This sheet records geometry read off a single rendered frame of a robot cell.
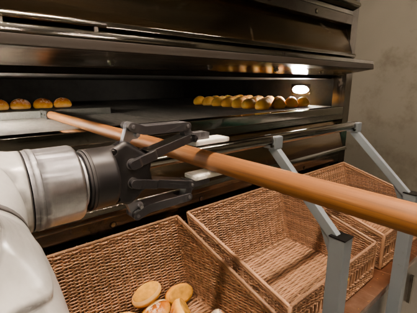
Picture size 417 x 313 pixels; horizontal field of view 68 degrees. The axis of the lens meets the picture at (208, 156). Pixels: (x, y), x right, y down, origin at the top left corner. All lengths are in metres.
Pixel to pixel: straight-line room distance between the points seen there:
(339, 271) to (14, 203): 0.72
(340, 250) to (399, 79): 3.44
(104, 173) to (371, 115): 4.00
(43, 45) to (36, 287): 0.62
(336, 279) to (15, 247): 0.76
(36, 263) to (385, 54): 4.13
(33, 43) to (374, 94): 3.85
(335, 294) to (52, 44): 0.88
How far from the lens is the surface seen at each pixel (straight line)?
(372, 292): 1.36
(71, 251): 1.01
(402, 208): 0.34
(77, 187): 0.36
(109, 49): 0.82
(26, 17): 0.83
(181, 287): 1.13
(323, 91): 2.07
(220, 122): 1.23
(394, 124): 4.17
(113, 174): 0.38
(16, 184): 0.35
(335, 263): 0.86
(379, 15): 4.31
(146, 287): 1.08
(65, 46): 0.79
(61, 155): 0.37
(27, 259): 0.23
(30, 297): 0.21
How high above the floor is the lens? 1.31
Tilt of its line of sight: 13 degrees down
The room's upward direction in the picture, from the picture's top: straight up
